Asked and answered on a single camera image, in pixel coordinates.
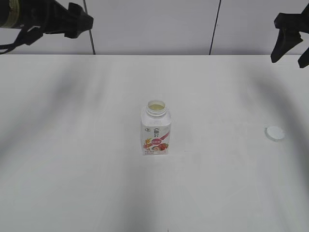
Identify white plastic bottle cap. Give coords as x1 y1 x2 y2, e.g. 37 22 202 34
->
265 126 285 142

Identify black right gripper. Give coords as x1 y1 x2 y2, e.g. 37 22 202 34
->
270 4 309 68

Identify white strawberry yogurt bottle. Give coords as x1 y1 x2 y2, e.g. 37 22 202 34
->
140 100 172 155

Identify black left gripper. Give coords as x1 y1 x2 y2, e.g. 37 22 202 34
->
42 0 93 39

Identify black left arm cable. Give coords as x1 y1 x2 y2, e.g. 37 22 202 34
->
0 25 44 55

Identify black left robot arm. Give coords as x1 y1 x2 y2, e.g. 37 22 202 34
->
0 0 94 39

